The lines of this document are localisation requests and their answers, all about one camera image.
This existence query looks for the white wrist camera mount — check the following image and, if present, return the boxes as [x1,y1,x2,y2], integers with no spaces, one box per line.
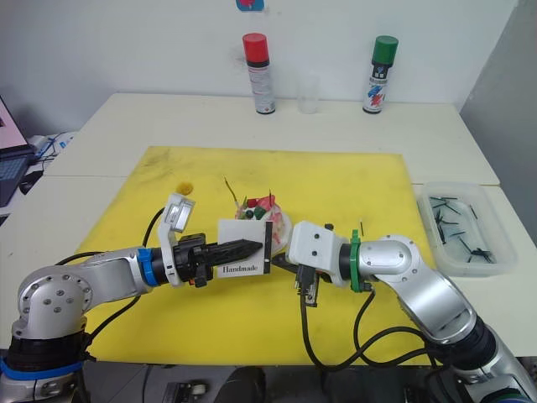
[156,192,198,288]
[286,221,352,289]

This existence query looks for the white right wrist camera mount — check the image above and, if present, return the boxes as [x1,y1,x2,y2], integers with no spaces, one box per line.
[286,221,352,289]

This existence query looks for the red cap spray can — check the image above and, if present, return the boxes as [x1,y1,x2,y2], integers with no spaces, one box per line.
[242,33,277,117]

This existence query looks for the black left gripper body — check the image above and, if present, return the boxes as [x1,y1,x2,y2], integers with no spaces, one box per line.
[175,233,212,290]

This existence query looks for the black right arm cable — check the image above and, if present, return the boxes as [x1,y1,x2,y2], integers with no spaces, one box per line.
[298,289,440,371]

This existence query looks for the dark rounded shape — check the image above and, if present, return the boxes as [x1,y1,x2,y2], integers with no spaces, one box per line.
[225,366,270,403]

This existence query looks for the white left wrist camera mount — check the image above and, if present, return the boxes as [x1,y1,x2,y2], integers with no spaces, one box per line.
[156,192,198,288]

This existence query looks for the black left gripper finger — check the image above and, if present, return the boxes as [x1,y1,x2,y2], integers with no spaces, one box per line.
[205,238,263,267]

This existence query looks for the translucent plastic water tray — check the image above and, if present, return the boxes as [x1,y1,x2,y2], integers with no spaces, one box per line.
[413,181,520,278]

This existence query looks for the blue white cable bundle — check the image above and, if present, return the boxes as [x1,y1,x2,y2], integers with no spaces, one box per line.
[29,129,80,163]

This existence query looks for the thin long candle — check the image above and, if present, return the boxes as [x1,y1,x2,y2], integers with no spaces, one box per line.
[223,175,239,209]

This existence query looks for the green cap spray can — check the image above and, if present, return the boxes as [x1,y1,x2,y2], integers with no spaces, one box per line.
[362,35,399,115]

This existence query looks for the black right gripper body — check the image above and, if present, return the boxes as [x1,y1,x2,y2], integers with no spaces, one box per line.
[292,262,323,310]

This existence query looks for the white Handmade matchbox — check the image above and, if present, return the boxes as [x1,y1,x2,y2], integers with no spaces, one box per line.
[216,218,274,279]

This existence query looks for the grey box under table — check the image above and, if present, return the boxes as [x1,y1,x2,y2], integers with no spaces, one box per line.
[164,379,211,403]

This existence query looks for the open laptop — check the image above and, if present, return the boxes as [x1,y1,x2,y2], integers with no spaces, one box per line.
[0,95,36,208]

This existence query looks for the clear plastic cup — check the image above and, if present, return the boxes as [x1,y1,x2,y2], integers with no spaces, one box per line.
[297,74,322,115]

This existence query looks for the yellow foam mat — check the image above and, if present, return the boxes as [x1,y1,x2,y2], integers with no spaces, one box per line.
[73,145,442,367]

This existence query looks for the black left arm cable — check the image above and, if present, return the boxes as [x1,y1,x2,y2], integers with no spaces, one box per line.
[53,207,165,363]

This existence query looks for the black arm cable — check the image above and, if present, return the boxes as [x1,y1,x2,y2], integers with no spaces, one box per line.
[298,289,440,371]
[53,207,165,363]

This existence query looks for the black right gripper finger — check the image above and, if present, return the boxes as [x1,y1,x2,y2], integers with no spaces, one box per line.
[272,255,301,275]

